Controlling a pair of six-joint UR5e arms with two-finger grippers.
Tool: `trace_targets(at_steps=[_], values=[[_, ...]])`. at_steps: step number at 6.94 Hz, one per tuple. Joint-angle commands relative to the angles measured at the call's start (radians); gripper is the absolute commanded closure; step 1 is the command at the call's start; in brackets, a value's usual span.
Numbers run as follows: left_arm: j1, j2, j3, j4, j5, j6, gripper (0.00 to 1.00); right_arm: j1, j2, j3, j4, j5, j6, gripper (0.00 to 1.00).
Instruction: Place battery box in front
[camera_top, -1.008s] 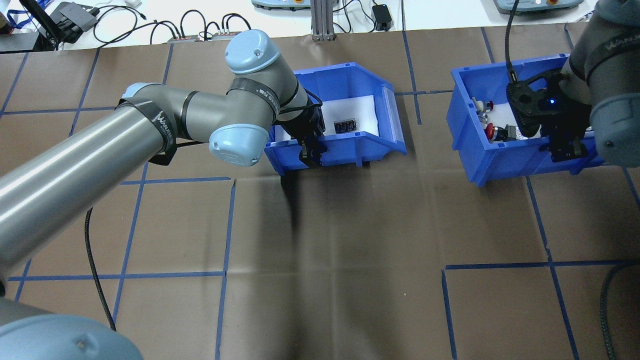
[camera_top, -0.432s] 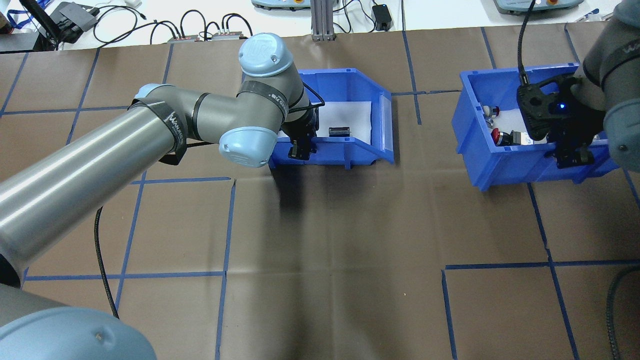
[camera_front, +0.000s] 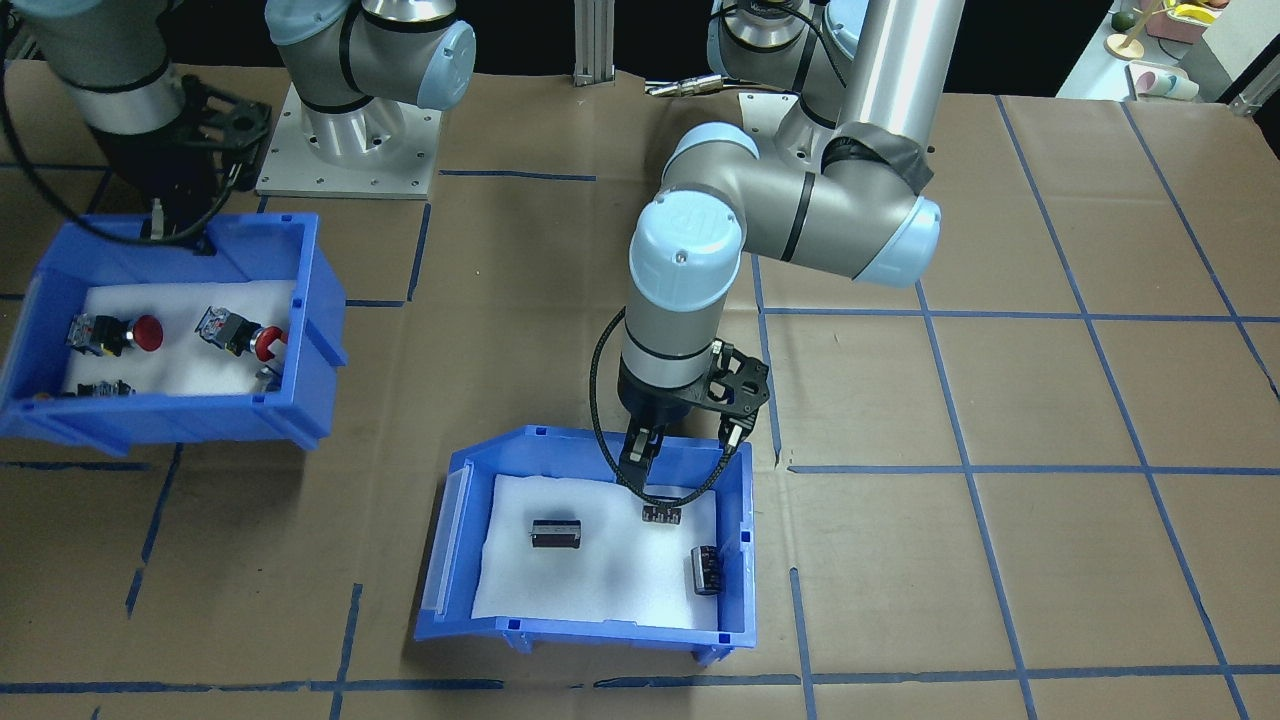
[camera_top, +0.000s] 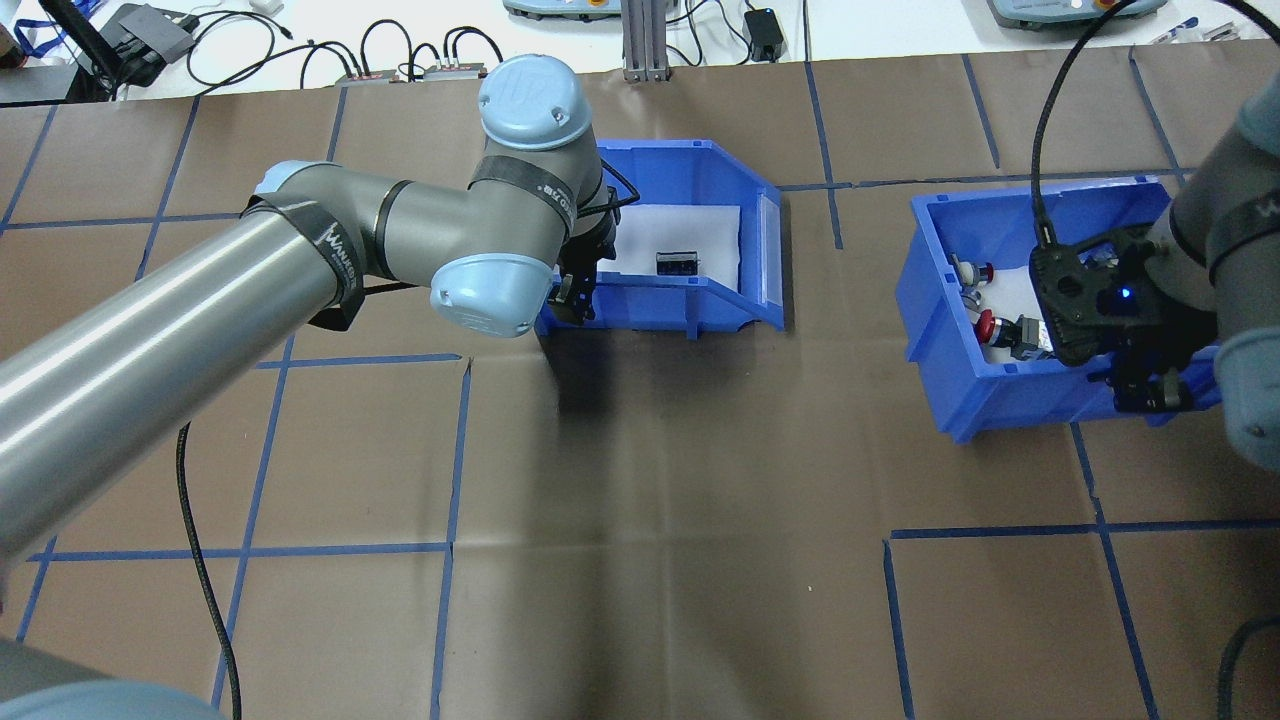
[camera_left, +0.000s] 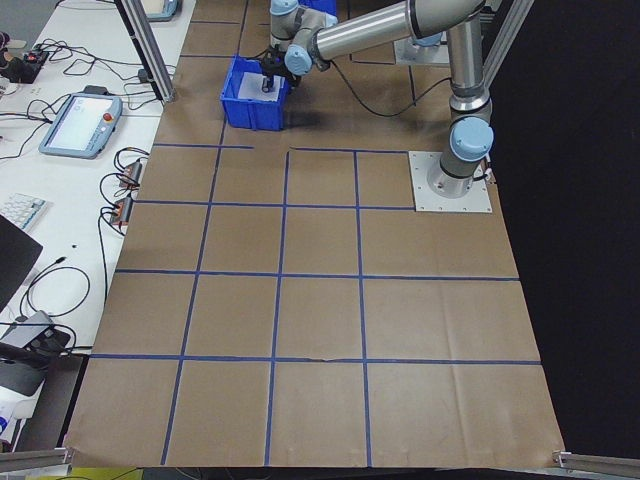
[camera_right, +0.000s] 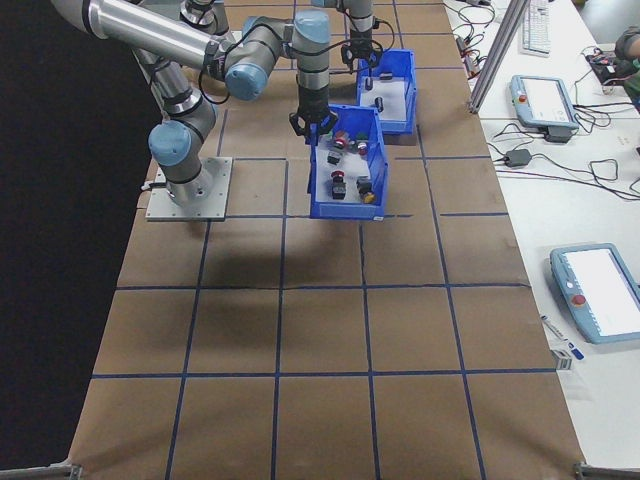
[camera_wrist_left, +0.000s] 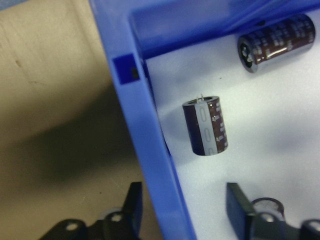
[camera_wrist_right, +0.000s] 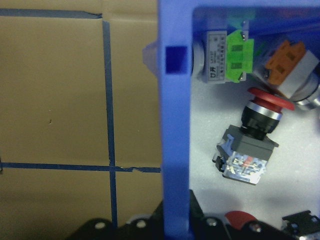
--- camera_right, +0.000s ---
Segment blue plastic push-button bin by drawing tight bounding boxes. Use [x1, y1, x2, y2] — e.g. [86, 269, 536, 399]
[305, 103, 392, 222]

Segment blue plastic capacitor bin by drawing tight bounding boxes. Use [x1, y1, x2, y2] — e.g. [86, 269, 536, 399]
[356, 48, 419, 136]

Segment green sleeved person forearm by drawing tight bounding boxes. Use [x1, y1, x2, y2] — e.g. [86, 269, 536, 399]
[613, 27, 640, 109]

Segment small mixed electronic parts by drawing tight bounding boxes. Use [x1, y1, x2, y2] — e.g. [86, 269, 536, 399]
[314, 132, 377, 205]

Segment white foam pad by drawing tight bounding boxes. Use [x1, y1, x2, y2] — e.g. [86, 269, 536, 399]
[360, 76, 410, 124]

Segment yellow push button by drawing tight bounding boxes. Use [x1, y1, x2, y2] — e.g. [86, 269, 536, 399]
[355, 177, 377, 205]

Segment white computer keyboard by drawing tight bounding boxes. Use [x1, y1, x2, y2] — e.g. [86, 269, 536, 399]
[518, 0, 552, 57]

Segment grey robot teach pendant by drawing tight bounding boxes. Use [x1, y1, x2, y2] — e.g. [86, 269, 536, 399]
[508, 74, 581, 132]
[549, 243, 640, 345]

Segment black electronics board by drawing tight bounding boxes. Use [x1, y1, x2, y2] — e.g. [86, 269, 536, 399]
[585, 48, 624, 81]

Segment white blue marker pen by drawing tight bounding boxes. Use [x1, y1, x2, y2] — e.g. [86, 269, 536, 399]
[541, 313, 585, 360]

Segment grey metal bar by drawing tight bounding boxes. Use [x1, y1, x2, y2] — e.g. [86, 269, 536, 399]
[572, 462, 640, 480]

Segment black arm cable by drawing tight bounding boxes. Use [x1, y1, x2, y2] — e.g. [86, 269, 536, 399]
[198, 37, 236, 106]
[372, 18, 396, 51]

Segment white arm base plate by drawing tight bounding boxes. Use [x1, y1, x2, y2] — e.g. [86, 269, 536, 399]
[145, 156, 234, 223]

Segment aluminium extrusion post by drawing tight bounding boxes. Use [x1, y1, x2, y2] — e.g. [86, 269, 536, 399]
[468, 0, 531, 115]

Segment black frame cover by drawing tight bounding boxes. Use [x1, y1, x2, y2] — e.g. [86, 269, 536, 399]
[0, 0, 169, 474]

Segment metal V-frame bar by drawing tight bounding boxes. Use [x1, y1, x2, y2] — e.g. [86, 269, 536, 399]
[0, 462, 84, 480]

